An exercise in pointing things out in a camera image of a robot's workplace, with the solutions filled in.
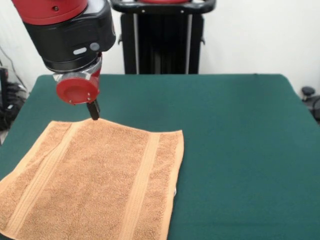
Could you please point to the black equipment pile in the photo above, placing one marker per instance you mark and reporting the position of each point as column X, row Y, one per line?
column 7, row 117

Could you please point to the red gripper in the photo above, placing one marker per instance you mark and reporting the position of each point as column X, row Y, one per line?
column 77, row 91

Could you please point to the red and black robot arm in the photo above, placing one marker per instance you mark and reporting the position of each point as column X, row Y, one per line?
column 67, row 32

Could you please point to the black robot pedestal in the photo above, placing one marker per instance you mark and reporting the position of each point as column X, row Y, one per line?
column 162, row 45

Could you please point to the grey chair base leg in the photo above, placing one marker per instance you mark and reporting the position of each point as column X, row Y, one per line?
column 308, row 91

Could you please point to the dark green table cloth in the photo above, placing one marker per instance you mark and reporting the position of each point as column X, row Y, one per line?
column 250, row 162

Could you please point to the tan terry towel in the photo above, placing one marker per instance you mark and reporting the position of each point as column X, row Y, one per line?
column 87, row 180

